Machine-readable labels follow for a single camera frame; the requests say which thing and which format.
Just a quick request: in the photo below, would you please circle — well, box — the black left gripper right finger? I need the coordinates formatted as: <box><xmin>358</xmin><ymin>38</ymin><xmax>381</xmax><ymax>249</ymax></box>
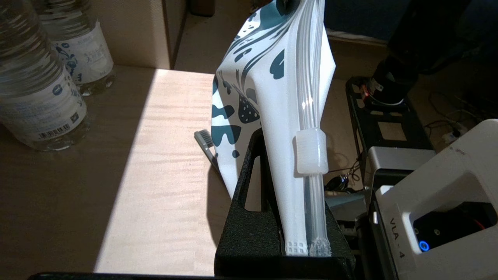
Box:
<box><xmin>288</xmin><ymin>202</ymin><xmax>355</xmax><ymax>277</ymax></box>

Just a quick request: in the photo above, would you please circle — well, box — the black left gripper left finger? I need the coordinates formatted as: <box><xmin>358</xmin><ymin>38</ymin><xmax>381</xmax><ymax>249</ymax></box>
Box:
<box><xmin>215</xmin><ymin>128</ymin><xmax>288</xmax><ymax>277</ymax></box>

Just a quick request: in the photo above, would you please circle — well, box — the grey toothbrush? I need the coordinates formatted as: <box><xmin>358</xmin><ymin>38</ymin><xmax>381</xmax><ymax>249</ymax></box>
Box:
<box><xmin>194</xmin><ymin>130</ymin><xmax>219</xmax><ymax>172</ymax></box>

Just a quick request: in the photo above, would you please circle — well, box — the white floral plastic bag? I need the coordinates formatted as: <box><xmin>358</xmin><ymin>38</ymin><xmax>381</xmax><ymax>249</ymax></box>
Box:
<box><xmin>211</xmin><ymin>0</ymin><xmax>336</xmax><ymax>257</ymax></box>

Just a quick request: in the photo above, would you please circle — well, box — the silver metal box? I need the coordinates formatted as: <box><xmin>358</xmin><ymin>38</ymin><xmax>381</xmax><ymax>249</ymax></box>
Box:
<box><xmin>366</xmin><ymin>146</ymin><xmax>436</xmax><ymax>197</ymax></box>

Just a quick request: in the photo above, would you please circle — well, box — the white robot panel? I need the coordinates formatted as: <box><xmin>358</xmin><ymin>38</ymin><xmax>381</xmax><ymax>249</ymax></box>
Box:
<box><xmin>373</xmin><ymin>119</ymin><xmax>498</xmax><ymax>280</ymax></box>

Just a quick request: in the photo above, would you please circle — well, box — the black metal rack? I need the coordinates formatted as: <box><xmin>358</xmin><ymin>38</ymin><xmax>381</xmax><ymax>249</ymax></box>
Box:
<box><xmin>345</xmin><ymin>76</ymin><xmax>436</xmax><ymax>183</ymax></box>

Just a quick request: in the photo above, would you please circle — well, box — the beige wooden shelf cabinet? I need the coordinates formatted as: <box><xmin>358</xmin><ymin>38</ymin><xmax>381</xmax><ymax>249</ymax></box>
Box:
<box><xmin>0</xmin><ymin>0</ymin><xmax>351</xmax><ymax>277</ymax></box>

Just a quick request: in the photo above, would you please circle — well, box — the black robot torso column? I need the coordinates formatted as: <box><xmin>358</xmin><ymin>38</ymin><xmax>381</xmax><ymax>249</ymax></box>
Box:
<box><xmin>362</xmin><ymin>0</ymin><xmax>498</xmax><ymax>106</ymax></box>

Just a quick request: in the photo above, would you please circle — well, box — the clear plastic water bottle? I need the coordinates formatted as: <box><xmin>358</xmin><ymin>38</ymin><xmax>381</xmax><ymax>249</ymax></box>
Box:
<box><xmin>33</xmin><ymin>0</ymin><xmax>116</xmax><ymax>96</ymax></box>
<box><xmin>0</xmin><ymin>0</ymin><xmax>92</xmax><ymax>152</ymax></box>

